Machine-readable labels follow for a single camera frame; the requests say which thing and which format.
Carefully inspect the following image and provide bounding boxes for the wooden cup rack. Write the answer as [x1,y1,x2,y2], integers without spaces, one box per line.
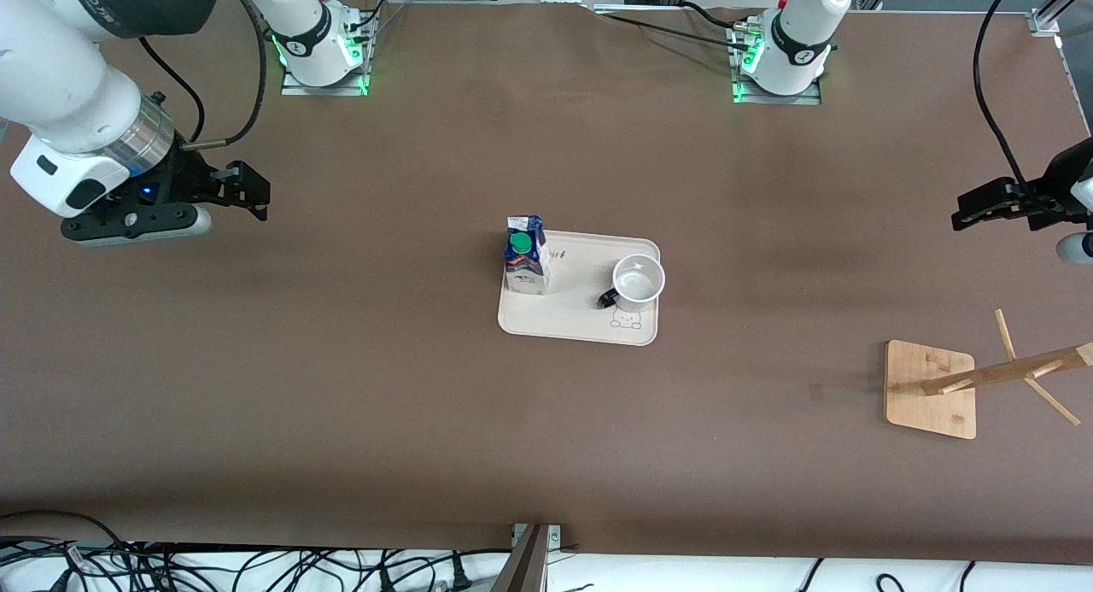
[884,308,1093,441]

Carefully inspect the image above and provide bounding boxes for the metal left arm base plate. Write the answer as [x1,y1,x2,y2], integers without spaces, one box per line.
[728,24,823,107]

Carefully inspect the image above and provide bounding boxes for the white smiley mug black handle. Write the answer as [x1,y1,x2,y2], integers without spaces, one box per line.
[596,253,666,314]

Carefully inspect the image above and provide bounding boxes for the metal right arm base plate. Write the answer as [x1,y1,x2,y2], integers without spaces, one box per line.
[280,1,371,97]

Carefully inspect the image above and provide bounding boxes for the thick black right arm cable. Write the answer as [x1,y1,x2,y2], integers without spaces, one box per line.
[179,0,269,151]

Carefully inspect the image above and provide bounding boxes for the blue white milk carton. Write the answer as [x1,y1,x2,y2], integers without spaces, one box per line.
[502,215,552,296]

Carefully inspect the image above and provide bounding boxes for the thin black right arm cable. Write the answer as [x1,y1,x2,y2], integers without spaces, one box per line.
[139,37,207,143]

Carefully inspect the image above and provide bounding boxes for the long black table cable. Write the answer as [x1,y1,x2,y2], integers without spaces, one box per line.
[593,9,757,53]

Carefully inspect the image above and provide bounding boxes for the metal table edge bracket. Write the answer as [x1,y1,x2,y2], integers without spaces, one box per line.
[510,522,564,592]

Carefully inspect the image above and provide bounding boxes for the aluminium corner profile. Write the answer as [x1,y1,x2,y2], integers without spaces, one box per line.
[1029,0,1093,38]

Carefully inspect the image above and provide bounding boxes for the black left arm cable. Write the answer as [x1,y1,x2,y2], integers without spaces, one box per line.
[973,0,1030,196]

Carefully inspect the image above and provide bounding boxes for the short black table cable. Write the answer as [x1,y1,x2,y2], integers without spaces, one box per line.
[679,1,761,33]

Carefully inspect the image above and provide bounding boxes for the cream rabbit print tray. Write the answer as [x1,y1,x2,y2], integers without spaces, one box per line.
[498,230,662,347]

